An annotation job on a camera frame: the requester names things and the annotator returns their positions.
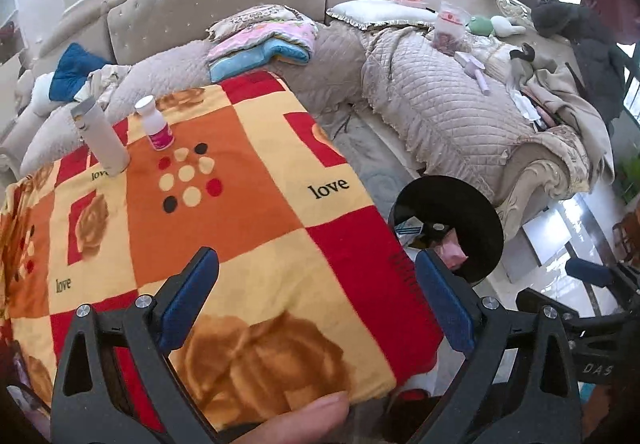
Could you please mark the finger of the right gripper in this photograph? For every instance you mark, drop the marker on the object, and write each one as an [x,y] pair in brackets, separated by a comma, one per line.
[586,271]
[531,301]

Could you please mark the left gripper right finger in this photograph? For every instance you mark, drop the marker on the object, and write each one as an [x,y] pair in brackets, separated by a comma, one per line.
[517,383]

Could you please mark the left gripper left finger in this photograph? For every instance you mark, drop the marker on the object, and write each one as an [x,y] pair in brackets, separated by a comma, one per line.
[115,383]

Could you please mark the black round trash bin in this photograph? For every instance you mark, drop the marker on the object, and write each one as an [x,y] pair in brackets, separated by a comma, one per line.
[443,204]

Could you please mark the person's left hand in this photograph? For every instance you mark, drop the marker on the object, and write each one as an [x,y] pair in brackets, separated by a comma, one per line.
[307,425]

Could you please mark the white blue medicine box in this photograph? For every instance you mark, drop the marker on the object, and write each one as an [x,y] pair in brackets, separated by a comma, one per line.
[408,230]

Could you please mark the pile of grey clothes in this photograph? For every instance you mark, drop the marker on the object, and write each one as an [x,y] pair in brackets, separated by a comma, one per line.
[600,61]

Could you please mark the grey quilted sofa cover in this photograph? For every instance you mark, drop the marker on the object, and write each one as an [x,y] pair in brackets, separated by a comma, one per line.
[437,111]

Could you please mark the beige tufted sofa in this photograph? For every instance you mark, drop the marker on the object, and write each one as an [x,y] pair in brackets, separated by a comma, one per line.
[163,42]

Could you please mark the purple lint roller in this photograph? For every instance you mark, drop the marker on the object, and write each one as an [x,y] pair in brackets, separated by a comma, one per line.
[474,69]

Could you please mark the green white plush toy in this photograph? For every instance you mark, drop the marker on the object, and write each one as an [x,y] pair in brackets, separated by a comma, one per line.
[497,26]

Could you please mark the clear bag of snacks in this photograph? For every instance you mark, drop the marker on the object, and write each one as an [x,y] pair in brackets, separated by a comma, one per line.
[450,28]

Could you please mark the white pink-label bottle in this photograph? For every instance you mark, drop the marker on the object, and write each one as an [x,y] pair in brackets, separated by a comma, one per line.
[156,128]

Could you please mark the white fringed pillow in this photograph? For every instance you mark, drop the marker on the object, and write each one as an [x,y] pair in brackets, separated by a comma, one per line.
[367,15]

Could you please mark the blue cloth on sofa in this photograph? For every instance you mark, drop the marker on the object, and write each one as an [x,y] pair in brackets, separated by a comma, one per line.
[72,72]

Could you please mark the folded pink blue blankets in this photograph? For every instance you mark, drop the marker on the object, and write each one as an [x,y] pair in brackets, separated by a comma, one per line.
[254,37]

